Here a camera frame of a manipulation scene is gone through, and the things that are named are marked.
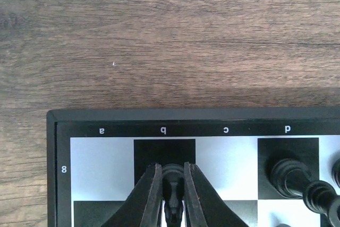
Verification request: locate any black and white chessboard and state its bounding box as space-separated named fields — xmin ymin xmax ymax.
xmin=46 ymin=107 xmax=339 ymax=226

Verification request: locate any black chess queen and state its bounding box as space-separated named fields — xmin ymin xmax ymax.
xmin=269 ymin=158 xmax=339 ymax=226

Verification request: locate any black chess knight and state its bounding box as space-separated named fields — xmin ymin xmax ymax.
xmin=162 ymin=164 xmax=184 ymax=226

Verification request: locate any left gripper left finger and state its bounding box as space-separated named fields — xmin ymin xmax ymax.
xmin=103 ymin=163 xmax=163 ymax=227

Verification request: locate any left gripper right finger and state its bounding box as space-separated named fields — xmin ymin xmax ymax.
xmin=184 ymin=162 xmax=247 ymax=226

